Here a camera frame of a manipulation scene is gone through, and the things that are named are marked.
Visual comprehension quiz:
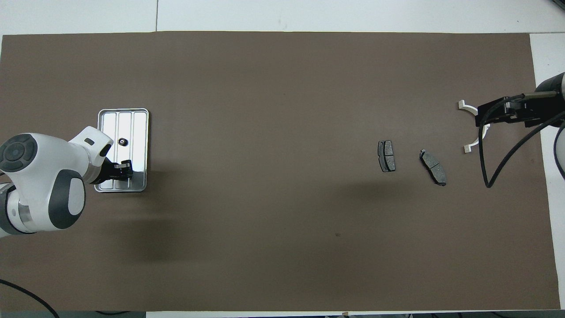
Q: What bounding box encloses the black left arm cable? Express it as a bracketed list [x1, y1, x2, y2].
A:
[0, 279, 60, 318]

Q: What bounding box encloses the white curved plastic bracket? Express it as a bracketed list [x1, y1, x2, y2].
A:
[458, 100, 491, 154]

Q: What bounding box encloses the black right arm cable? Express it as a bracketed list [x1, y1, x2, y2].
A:
[478, 92, 565, 189]

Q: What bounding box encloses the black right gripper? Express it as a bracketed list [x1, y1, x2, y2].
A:
[477, 95, 565, 129]

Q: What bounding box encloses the rectangular dark brake pad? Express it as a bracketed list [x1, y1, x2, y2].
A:
[377, 140, 396, 173]

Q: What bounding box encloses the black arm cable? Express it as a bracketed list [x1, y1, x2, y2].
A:
[478, 92, 565, 189]
[0, 279, 60, 318]

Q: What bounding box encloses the brown table mat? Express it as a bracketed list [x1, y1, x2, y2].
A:
[0, 31, 561, 312]

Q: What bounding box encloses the silver metal tray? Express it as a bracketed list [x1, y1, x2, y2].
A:
[94, 108, 150, 193]

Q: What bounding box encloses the curved dark brake pad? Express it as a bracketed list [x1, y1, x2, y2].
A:
[419, 149, 448, 186]

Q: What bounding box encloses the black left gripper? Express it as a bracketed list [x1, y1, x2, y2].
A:
[94, 154, 133, 184]

